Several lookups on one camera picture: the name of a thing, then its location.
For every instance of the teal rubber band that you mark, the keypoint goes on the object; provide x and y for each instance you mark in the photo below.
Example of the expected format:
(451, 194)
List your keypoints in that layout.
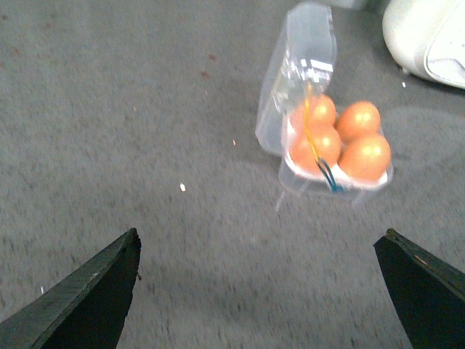
(328, 175)

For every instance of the brown egg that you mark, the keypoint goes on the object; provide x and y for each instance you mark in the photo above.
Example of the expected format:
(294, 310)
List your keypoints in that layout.
(322, 111)
(366, 158)
(326, 144)
(359, 119)

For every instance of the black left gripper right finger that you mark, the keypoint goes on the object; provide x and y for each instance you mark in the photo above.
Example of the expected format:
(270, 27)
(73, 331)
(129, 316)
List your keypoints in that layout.
(427, 293)

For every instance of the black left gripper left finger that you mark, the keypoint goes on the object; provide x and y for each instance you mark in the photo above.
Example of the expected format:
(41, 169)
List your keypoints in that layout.
(87, 309)

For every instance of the yellow rubber band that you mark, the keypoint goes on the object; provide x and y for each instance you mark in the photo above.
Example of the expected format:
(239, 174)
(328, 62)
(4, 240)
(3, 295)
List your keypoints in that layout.
(307, 121)

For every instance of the cream soy milk maker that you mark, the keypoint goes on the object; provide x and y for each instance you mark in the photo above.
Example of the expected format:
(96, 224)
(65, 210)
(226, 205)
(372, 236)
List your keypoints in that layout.
(426, 39)

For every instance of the clear plastic egg box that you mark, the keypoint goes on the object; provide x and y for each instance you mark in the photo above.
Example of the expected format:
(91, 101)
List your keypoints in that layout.
(305, 52)

